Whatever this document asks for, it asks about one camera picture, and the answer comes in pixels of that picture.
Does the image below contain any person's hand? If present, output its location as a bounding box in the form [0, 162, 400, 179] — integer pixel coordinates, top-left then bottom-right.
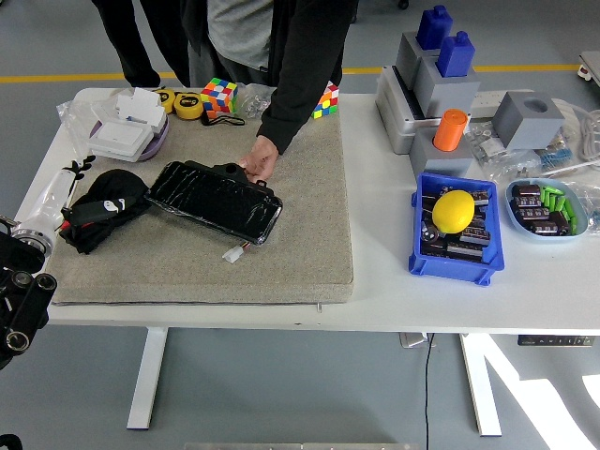
[238, 136, 280, 184]

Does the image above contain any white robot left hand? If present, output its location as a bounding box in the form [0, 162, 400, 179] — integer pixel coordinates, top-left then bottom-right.
[13, 154, 98, 235]

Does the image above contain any black rag with white print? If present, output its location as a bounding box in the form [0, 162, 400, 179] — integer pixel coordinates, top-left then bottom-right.
[59, 169, 151, 255]

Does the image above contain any black glossy panel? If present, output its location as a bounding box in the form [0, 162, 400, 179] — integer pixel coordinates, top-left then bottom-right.
[142, 159, 283, 246]

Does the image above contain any black table control panel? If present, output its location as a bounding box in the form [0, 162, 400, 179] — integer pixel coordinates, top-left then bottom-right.
[517, 334, 595, 348]

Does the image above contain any clear bag of metal parts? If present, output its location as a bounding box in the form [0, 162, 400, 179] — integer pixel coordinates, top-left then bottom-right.
[233, 82, 276, 118]

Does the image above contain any colourful puzzle cube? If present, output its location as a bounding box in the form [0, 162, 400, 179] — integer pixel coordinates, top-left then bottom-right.
[200, 77, 239, 118]
[311, 80, 341, 120]

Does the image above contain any grey-brown mat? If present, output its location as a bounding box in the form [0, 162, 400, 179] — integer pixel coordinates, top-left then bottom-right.
[50, 112, 355, 307]

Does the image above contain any yellow tape measure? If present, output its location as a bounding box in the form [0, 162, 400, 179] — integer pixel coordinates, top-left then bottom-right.
[157, 87, 178, 114]
[173, 91, 205, 121]

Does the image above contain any purple bowl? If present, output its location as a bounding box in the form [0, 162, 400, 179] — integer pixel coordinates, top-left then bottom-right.
[88, 112, 170, 163]

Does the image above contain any open white carton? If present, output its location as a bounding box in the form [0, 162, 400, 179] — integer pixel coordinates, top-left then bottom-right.
[91, 87, 166, 128]

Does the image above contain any grey block holding orange cylinder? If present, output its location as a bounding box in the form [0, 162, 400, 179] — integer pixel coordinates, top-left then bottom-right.
[410, 128, 474, 178]

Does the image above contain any grey block holding blue bottle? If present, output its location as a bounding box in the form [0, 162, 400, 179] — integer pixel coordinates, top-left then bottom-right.
[412, 55, 483, 119]
[395, 31, 442, 90]

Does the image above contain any orange cylinder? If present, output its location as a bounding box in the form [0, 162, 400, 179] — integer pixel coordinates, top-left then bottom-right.
[432, 108, 471, 152]

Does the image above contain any yellow lemon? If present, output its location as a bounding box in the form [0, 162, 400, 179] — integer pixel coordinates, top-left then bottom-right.
[430, 189, 476, 234]

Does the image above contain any white table leg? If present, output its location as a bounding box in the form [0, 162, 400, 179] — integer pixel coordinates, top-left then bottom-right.
[458, 333, 503, 438]
[126, 327, 169, 430]

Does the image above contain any blue bottle-shaped block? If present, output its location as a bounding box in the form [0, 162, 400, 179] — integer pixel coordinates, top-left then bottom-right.
[436, 30, 477, 79]
[415, 4, 455, 51]

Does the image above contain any clear bag of small parts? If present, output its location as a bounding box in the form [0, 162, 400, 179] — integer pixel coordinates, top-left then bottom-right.
[463, 120, 543, 182]

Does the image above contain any grey box under table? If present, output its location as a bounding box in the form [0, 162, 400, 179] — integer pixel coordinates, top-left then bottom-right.
[399, 331, 438, 349]

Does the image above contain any blue plastic bin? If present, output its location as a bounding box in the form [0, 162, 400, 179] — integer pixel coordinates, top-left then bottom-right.
[408, 171, 506, 286]

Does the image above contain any light blue bowl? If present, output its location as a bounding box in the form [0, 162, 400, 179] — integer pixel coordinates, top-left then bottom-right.
[504, 177, 590, 245]

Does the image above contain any grey block with round hole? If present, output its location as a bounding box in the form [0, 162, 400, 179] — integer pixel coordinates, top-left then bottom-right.
[491, 90, 567, 151]

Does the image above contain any bundle of blue resistors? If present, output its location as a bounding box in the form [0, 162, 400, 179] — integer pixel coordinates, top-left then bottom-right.
[538, 142, 576, 173]

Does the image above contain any crumpled clear plastic bag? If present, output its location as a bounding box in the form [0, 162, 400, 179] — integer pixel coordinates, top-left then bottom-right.
[562, 177, 600, 235]

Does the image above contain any black tape measure strap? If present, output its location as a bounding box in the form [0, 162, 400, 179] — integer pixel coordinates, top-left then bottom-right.
[201, 112, 247, 128]

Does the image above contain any white square switch box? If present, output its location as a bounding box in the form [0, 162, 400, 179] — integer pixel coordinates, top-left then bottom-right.
[87, 118, 155, 164]

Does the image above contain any white connector plug with wires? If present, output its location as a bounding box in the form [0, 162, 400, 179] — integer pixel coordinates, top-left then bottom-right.
[222, 243, 257, 264]

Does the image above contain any light grey enclosure box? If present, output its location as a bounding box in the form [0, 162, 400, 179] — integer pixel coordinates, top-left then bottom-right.
[374, 65, 444, 156]

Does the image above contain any black hanging cable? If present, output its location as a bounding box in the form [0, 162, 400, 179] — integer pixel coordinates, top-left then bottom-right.
[423, 332, 435, 450]

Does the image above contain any white coiled cable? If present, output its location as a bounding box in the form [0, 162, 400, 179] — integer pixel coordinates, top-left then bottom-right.
[578, 108, 600, 163]

